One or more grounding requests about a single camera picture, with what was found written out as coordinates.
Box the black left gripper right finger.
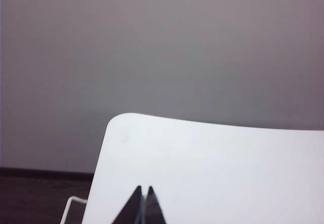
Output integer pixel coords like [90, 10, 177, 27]
[141, 185, 168, 224]

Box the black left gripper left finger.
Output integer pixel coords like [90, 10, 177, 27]
[110, 185, 143, 224]

